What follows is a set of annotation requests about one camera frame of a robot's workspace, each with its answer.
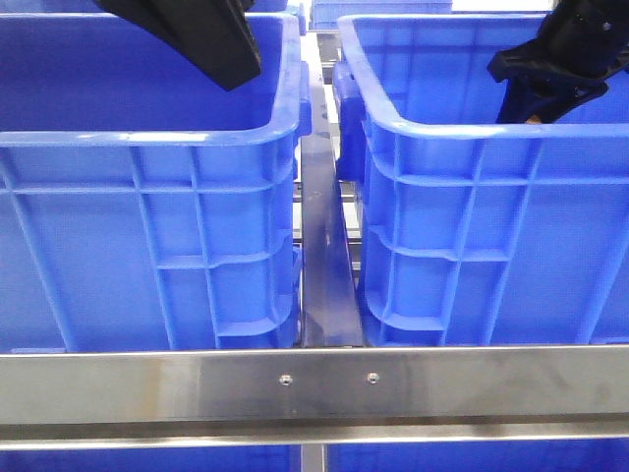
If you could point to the large blue crate left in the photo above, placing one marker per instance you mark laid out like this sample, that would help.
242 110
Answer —
142 206

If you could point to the steel center divider rail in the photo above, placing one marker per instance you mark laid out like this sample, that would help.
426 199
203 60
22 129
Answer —
330 310

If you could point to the blue crate lower right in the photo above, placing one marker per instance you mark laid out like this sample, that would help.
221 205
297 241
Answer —
546 455

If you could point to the blue crate rear right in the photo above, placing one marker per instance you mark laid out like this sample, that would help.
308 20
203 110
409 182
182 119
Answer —
325 13

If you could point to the large blue crate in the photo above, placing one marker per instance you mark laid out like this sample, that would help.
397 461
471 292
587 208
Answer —
142 206
475 232

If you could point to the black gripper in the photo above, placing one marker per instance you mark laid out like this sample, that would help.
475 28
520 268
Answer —
582 43

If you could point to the blue crate rear left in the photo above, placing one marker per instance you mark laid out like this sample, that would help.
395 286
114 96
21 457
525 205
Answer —
295 8

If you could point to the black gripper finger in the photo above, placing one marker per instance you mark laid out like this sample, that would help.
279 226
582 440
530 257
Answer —
215 36

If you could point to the yellow push button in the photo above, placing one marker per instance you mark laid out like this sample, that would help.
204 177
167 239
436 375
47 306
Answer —
534 120

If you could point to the blue crate lower left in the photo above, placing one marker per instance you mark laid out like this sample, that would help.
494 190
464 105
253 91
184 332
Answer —
229 458

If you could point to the left rail screw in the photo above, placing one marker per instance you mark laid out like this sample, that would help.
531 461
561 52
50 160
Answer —
286 379

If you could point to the large blue crate right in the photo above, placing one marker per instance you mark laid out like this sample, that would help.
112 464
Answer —
475 232

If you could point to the stainless steel front rail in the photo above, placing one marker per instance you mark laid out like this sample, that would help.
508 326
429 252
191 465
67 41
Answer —
184 399

